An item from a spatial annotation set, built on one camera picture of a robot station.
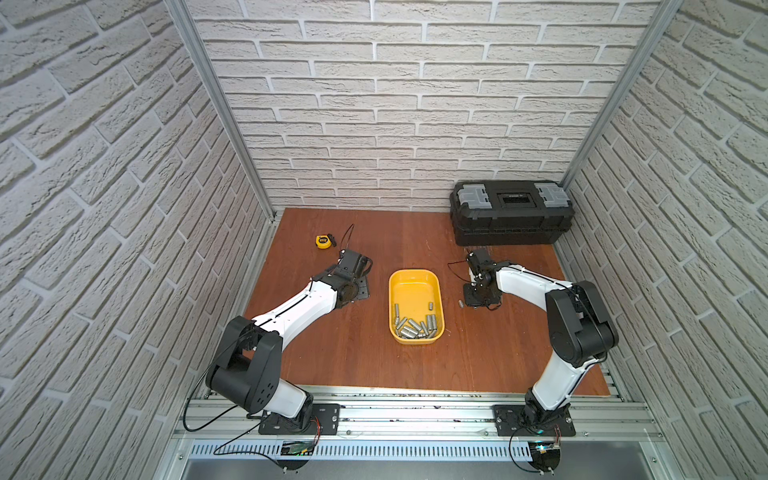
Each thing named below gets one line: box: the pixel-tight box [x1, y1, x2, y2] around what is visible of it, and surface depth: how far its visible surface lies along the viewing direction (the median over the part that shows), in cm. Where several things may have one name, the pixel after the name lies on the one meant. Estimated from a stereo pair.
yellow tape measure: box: [315, 234, 332, 249], surface depth 111 cm
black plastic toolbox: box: [450, 180, 575, 247], surface depth 103 cm
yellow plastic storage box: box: [388, 269, 445, 343], surface depth 94 cm
